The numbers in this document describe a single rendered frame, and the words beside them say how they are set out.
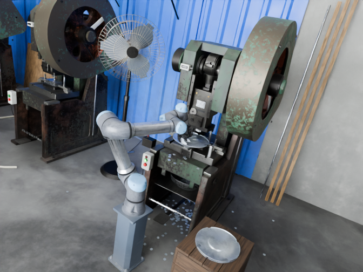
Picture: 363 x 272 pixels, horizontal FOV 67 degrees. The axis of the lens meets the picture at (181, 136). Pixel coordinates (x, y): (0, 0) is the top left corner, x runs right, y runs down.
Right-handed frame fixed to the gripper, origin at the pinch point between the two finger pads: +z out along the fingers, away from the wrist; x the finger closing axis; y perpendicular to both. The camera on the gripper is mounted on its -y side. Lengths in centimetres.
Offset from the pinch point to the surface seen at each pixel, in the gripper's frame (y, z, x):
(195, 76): -9.2, -36.0, 32.8
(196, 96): -7.0, -21.3, 30.0
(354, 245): 139, 120, 69
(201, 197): 25.4, 31.4, -14.6
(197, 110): -3.7, -11.9, 25.9
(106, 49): -95, -41, 25
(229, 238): 57, 34, -30
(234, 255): 66, 30, -39
